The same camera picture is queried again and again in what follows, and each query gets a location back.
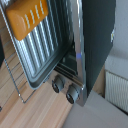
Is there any black ribbed oven tray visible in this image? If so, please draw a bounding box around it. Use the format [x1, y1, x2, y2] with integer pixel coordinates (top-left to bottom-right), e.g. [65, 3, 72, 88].
[0, 0, 75, 91]

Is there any orange toy bread loaf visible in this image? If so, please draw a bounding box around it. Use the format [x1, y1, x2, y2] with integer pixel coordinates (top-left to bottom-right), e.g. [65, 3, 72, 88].
[5, 0, 50, 42]

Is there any black toaster oven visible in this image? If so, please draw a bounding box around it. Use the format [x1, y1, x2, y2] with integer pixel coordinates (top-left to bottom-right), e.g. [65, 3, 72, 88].
[46, 0, 118, 108]

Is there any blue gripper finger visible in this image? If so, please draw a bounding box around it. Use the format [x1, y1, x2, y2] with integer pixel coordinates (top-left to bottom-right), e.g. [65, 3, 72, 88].
[0, 45, 6, 68]

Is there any metal wire oven rack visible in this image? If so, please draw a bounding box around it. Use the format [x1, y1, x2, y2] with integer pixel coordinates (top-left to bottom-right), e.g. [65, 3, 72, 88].
[0, 54, 38, 105]

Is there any silver oven knob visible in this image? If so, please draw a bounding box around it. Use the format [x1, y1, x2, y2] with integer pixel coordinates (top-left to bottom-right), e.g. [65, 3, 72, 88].
[51, 74, 67, 94]
[65, 83, 82, 105]

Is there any white ribbed radiator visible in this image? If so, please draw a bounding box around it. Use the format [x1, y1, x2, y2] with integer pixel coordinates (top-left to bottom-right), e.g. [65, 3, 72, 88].
[104, 69, 128, 114]

